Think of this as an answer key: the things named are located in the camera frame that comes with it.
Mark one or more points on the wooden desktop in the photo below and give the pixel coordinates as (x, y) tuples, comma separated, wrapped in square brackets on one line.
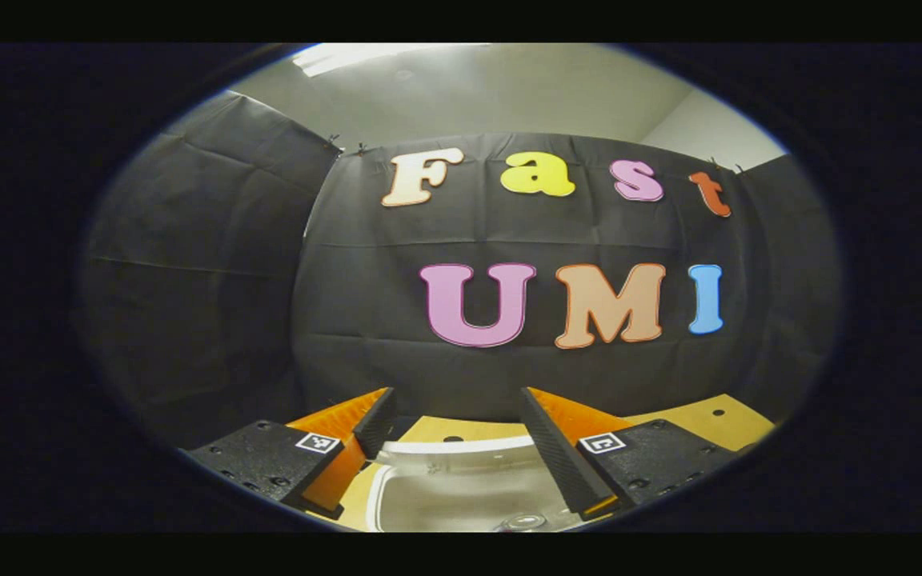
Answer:
[(693, 420)]

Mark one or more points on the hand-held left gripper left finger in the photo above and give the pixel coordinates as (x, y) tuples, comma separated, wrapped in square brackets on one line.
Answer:
[(377, 420)]

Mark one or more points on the black backdrop cloth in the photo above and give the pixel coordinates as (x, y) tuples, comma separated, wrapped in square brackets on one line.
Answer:
[(365, 304)]

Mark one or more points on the white desktop garbage bin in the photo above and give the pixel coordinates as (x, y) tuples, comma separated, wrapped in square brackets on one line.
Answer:
[(445, 500)]

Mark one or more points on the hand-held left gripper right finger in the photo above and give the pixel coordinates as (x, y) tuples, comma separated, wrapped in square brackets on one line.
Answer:
[(553, 448)]

